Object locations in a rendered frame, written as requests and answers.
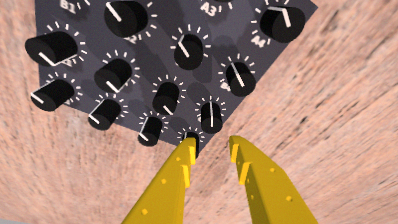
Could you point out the black knob box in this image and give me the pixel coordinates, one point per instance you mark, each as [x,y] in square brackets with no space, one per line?
[195,88]

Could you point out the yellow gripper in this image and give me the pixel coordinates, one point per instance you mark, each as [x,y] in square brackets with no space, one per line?
[272,197]

